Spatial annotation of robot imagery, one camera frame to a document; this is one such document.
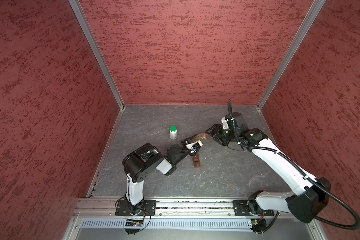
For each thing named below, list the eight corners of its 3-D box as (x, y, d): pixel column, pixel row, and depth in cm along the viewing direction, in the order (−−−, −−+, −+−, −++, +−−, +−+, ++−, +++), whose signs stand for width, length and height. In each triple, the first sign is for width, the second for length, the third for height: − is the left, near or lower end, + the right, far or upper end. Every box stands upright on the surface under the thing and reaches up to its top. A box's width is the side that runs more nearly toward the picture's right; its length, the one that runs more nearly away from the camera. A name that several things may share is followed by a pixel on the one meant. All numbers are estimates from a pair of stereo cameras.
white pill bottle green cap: (170, 139, 102) (169, 131, 94) (171, 133, 105) (170, 125, 98) (177, 139, 102) (176, 131, 94) (177, 133, 105) (176, 125, 98)
